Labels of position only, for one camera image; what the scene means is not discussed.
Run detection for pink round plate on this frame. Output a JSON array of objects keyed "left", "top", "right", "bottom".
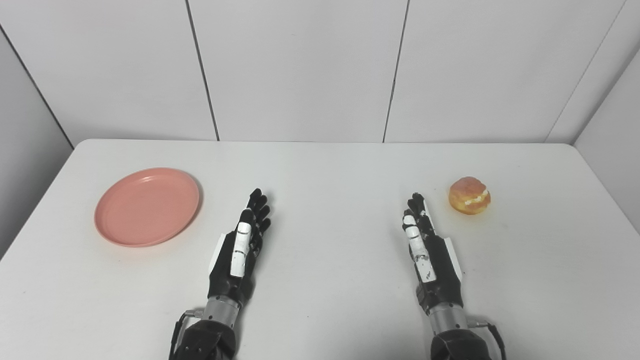
[{"left": 94, "top": 167, "right": 201, "bottom": 248}]

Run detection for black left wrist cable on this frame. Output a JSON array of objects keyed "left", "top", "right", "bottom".
[{"left": 169, "top": 310, "right": 205, "bottom": 360}]

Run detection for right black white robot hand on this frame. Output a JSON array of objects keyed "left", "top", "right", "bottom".
[{"left": 402, "top": 192, "right": 464, "bottom": 314}]

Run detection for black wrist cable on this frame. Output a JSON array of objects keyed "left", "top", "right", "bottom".
[
  {"left": 169, "top": 310, "right": 205, "bottom": 360},
  {"left": 469, "top": 320, "right": 507, "bottom": 360}
]

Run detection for cream puff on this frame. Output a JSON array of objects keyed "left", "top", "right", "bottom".
[{"left": 448, "top": 176, "right": 492, "bottom": 216}]

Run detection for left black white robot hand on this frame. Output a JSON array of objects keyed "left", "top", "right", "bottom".
[{"left": 208, "top": 188, "right": 272, "bottom": 307}]

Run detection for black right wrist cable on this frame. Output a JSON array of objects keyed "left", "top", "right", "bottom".
[{"left": 469, "top": 320, "right": 507, "bottom": 360}]

